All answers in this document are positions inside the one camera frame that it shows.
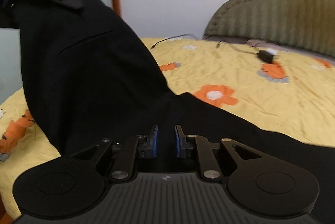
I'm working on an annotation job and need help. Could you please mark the black pants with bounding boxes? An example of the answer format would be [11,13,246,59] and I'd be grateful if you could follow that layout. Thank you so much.
[13,9,334,223]

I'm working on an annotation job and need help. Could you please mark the yellow carrot print bedsheet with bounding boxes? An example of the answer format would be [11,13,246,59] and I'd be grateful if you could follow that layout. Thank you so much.
[0,36,335,219]

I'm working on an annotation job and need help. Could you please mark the black power adapter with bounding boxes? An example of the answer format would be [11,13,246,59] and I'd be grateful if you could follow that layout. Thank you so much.
[256,50,275,64]

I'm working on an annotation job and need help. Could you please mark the white plug charger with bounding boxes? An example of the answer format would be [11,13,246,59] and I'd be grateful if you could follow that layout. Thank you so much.
[265,48,278,56]

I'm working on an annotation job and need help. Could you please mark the olive upholstered headboard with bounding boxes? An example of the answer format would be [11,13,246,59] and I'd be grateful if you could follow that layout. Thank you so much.
[204,0,334,57]

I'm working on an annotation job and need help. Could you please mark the black charging cable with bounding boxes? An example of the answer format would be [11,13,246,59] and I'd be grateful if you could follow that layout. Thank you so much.
[150,33,261,56]

